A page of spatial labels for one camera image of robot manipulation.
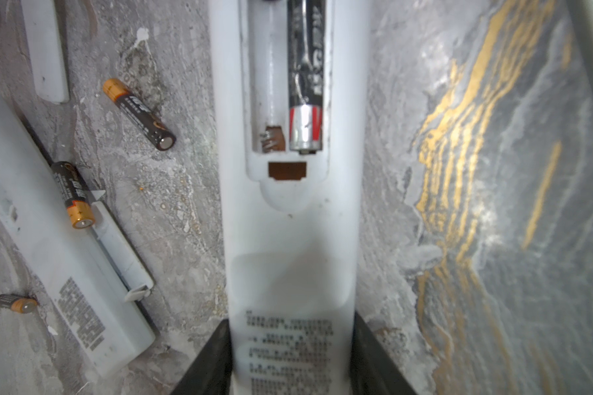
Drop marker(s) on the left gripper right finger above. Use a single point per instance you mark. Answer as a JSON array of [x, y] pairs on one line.
[[371, 370]]

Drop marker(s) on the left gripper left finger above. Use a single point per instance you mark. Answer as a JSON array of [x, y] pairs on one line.
[[211, 371]]

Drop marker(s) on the white remote control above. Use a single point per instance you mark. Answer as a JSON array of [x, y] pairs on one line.
[[70, 263], [290, 222]]

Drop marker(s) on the black gold AAA battery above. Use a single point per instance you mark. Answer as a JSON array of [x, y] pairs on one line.
[[18, 304], [74, 194], [139, 114]]

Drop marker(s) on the white battery cover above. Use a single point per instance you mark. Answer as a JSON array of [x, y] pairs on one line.
[[125, 262], [45, 50]]

